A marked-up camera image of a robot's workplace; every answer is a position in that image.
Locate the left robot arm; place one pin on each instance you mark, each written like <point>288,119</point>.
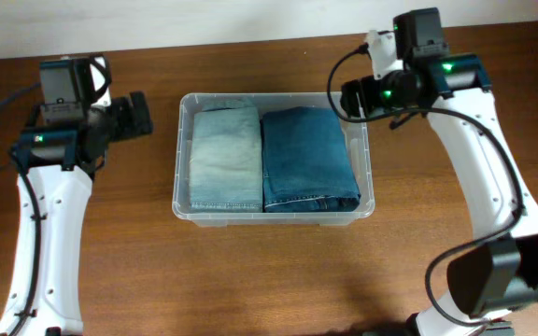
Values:
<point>61,147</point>

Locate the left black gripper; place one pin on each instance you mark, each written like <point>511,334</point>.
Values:
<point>135,122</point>

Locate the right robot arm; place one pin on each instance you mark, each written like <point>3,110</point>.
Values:
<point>496,273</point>

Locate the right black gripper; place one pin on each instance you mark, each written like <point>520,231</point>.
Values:
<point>375,90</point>

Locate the dark blue jeans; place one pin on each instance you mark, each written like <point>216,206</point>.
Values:
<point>305,163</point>

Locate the clear plastic storage container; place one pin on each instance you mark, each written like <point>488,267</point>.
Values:
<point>358,151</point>

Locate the light blue jeans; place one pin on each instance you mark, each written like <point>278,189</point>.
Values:
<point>225,166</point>

